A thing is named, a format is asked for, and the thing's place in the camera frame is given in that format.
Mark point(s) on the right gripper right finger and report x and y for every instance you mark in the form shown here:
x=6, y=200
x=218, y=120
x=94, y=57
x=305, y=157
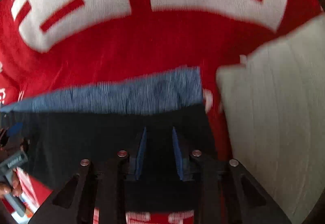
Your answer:
x=225, y=191

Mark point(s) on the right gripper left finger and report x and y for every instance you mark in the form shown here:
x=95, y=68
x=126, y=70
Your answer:
x=96, y=189

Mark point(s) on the black pants with blue trim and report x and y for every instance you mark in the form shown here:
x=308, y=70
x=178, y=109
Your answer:
x=158, y=118

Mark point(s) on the beige pillow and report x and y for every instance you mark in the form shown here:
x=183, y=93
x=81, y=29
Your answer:
x=274, y=108

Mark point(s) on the red bedspread with white characters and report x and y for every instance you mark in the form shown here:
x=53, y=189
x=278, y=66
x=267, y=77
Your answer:
x=50, y=45

